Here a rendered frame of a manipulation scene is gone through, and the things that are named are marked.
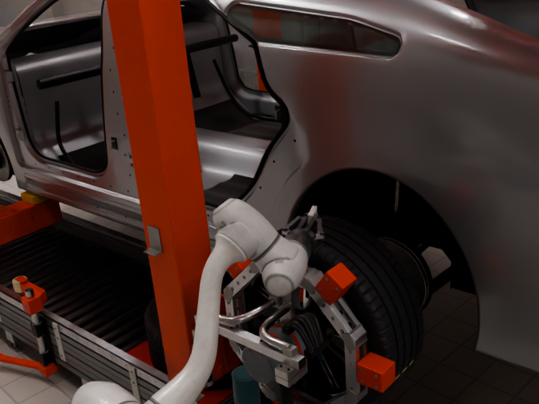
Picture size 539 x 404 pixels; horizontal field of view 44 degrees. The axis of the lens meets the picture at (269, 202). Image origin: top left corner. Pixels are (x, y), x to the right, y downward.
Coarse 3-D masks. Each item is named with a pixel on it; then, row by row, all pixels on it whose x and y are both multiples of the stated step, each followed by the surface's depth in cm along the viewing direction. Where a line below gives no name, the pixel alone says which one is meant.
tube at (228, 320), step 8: (272, 296) 208; (264, 304) 205; (272, 304) 206; (280, 304) 208; (248, 312) 201; (256, 312) 202; (264, 312) 204; (224, 320) 199; (232, 320) 199; (240, 320) 199; (248, 320) 200
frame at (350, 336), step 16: (256, 272) 210; (320, 272) 199; (240, 288) 219; (304, 288) 198; (240, 304) 229; (320, 304) 196; (336, 304) 198; (336, 320) 194; (352, 320) 195; (352, 336) 192; (240, 352) 233; (352, 352) 194; (352, 368) 196; (272, 384) 229; (352, 384) 199; (272, 400) 228; (304, 400) 225; (320, 400) 220; (336, 400) 206; (352, 400) 201
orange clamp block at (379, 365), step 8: (360, 360) 196; (368, 360) 195; (376, 360) 195; (384, 360) 195; (360, 368) 194; (368, 368) 192; (376, 368) 192; (384, 368) 191; (392, 368) 193; (360, 376) 195; (368, 376) 193; (376, 376) 190; (384, 376) 190; (392, 376) 194; (368, 384) 194; (376, 384) 192; (384, 384) 191
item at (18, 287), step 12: (24, 276) 348; (24, 288) 340; (36, 288) 336; (24, 300) 322; (36, 300) 324; (36, 312) 325; (0, 360) 353; (12, 360) 349; (24, 360) 348; (48, 372) 338
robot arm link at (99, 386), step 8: (88, 384) 168; (96, 384) 167; (104, 384) 166; (112, 384) 167; (80, 392) 166; (88, 392) 164; (96, 392) 163; (104, 392) 162; (112, 392) 162; (120, 392) 163; (128, 392) 166; (72, 400) 168; (80, 400) 164; (88, 400) 162; (96, 400) 160; (104, 400) 159; (112, 400) 159; (120, 400) 159; (128, 400) 160; (136, 400) 163
